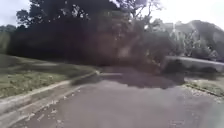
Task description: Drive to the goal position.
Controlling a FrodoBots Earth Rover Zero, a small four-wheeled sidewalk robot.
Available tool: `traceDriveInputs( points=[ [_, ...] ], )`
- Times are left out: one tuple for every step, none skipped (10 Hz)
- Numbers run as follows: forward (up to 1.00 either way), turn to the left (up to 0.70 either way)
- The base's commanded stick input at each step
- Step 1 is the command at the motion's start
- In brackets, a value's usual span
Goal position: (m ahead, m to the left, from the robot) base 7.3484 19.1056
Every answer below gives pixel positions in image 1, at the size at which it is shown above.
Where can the concrete kerb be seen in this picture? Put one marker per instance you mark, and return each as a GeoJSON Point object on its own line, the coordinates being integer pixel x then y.
{"type": "Point", "coordinates": [33, 98]}

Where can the dark green wood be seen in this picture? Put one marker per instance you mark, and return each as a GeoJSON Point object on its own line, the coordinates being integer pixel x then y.
{"type": "Point", "coordinates": [83, 33]}

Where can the grassy slope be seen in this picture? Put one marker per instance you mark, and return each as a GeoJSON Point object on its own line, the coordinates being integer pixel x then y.
{"type": "Point", "coordinates": [30, 76]}

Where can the grey asphalt road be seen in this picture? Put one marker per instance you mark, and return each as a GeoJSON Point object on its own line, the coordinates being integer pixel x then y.
{"type": "Point", "coordinates": [133, 106]}

